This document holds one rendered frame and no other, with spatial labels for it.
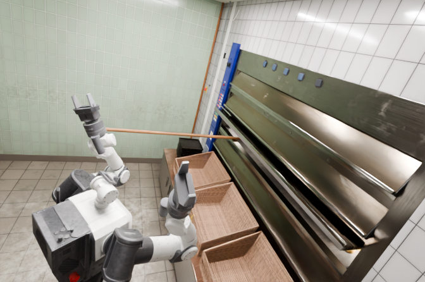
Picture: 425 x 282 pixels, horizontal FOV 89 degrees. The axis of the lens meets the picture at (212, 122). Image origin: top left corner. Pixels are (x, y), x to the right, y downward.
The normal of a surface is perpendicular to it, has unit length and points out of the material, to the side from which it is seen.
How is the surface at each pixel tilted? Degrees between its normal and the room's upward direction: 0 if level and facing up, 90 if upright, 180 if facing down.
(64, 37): 90
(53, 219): 0
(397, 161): 70
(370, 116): 90
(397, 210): 90
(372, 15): 90
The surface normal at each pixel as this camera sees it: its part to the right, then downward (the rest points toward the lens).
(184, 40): 0.32, 0.42
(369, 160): -0.78, -0.39
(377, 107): -0.91, -0.09
